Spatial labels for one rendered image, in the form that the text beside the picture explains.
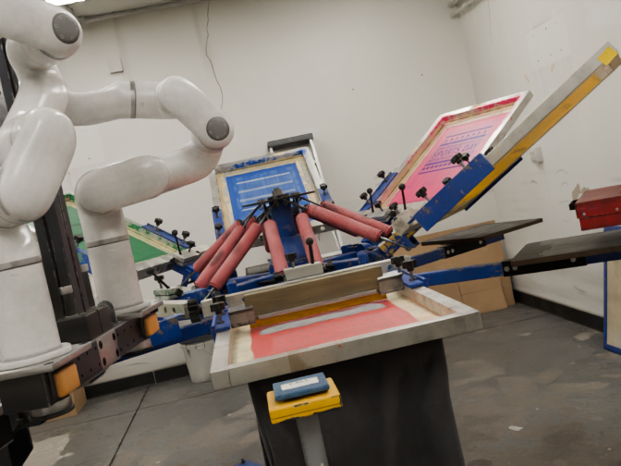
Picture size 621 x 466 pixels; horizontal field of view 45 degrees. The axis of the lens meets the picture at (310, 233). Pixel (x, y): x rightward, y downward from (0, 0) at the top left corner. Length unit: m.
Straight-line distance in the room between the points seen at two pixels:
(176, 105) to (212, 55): 4.73
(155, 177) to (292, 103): 4.76
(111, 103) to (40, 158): 0.49
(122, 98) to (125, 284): 0.41
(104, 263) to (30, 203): 0.49
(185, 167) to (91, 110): 0.24
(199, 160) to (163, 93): 0.18
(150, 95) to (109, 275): 0.41
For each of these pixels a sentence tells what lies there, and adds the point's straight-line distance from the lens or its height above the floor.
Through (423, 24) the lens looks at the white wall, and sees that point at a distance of 6.64.
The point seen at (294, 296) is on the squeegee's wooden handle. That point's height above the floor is 1.03.
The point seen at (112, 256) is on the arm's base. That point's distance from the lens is 1.68.
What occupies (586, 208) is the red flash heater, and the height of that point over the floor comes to 1.08.
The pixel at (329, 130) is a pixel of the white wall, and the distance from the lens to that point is 6.34.
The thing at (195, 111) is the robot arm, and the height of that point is 1.53.
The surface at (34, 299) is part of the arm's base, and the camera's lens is 1.29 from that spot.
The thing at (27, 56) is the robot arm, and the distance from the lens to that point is 1.39.
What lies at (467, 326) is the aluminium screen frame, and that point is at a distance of 1.64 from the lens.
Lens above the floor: 1.32
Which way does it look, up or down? 3 degrees down
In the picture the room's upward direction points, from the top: 12 degrees counter-clockwise
